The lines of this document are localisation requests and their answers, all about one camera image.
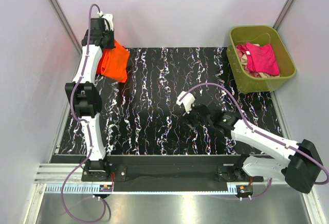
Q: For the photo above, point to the pink t shirt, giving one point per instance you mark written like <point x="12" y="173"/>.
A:
<point x="259" y="59"/>

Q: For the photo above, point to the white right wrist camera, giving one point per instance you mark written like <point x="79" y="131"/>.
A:
<point x="187" y="100"/>

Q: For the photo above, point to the right corner aluminium post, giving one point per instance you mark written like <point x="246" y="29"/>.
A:
<point x="283" y="13"/>

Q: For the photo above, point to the white slotted cable duct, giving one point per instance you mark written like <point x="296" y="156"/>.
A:
<point x="79" y="188"/>

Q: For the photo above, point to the left corner aluminium post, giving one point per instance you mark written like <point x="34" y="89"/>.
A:
<point x="67" y="27"/>

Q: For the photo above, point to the orange t shirt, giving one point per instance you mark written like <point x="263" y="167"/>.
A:
<point x="113" y="63"/>

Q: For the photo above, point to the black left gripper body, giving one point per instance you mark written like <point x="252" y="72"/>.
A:
<point x="107" y="43"/>

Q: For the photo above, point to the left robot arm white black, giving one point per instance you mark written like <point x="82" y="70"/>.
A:
<point x="84" y="99"/>

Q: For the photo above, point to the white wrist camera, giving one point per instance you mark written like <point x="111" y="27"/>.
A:
<point x="109" y="25"/>
<point x="187" y="100"/>

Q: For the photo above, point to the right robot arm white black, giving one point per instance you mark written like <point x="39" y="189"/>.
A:
<point x="298" y="164"/>

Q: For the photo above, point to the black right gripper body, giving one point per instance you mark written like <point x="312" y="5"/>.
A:
<point x="196" y="116"/>

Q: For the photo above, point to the corner aluminium post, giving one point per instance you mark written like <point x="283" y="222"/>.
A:
<point x="67" y="27"/>
<point x="283" y="13"/>

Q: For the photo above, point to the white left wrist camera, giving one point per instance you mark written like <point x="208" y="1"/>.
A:
<point x="109" y="25"/>

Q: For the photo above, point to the olive green plastic bin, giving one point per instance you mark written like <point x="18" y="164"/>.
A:
<point x="258" y="58"/>

